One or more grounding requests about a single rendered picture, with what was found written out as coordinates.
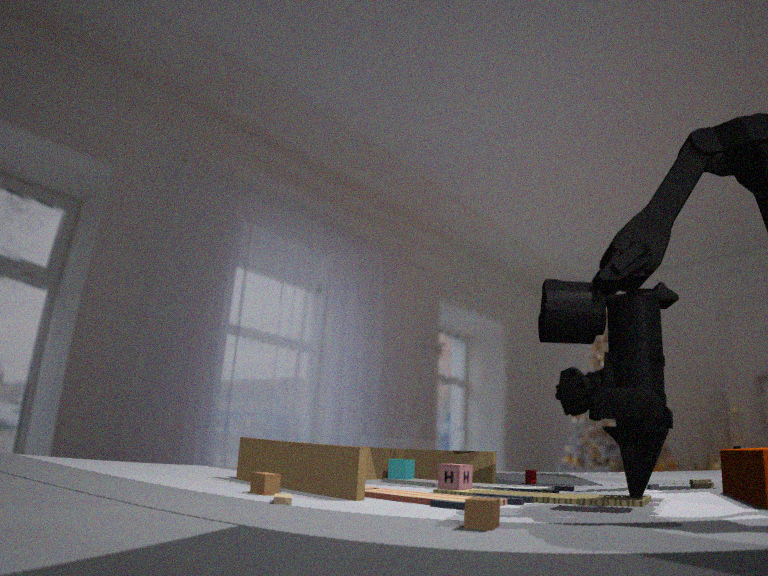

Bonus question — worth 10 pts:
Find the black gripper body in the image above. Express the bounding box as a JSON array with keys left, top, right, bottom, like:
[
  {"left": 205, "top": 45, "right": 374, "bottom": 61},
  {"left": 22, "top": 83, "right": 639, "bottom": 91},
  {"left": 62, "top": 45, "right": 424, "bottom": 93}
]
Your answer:
[{"left": 589, "top": 339, "right": 673, "bottom": 429}]

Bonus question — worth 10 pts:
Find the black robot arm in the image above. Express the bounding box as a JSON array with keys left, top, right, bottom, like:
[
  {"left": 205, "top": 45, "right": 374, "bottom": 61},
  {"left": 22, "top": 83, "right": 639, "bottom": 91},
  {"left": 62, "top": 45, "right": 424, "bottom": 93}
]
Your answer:
[{"left": 538, "top": 113, "right": 768, "bottom": 416}]

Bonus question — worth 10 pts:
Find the teal cube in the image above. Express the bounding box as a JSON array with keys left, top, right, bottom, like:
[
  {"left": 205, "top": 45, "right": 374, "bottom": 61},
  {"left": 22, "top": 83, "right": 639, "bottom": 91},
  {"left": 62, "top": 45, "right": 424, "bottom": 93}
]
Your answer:
[{"left": 388, "top": 459, "right": 415, "bottom": 480}]

